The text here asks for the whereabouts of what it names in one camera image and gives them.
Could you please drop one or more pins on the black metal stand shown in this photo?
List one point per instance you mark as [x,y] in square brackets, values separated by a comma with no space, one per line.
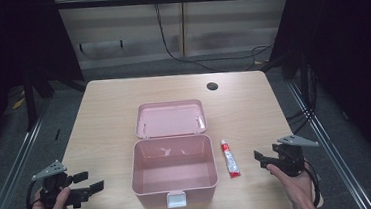
[30,100]

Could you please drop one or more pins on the pink plastic storage box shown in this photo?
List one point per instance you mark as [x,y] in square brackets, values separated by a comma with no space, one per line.
[175,173]

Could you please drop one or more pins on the person's right hand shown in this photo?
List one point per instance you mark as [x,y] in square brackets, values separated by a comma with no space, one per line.
[299,189]

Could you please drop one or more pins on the dark curtain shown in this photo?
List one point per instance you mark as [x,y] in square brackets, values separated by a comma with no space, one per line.
[349,38]
[8,41]

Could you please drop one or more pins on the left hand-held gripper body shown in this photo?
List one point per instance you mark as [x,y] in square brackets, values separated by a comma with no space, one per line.
[54,181]

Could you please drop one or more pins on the red and white ointment tube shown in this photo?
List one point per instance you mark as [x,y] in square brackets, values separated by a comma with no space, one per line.
[230,161]

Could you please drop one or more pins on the small black stick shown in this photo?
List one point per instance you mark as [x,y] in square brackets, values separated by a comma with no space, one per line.
[57,134]

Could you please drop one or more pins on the yellow scrap on floor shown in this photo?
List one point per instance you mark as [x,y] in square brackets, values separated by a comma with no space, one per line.
[18,103]

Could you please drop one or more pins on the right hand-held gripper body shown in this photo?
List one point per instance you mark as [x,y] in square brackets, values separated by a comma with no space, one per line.
[291,159]

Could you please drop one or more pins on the aluminium floor rail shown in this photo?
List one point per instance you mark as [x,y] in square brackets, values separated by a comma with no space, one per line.
[330,143]
[14,164]

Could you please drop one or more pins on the dark round table grommet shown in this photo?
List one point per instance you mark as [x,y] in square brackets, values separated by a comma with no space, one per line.
[212,86]

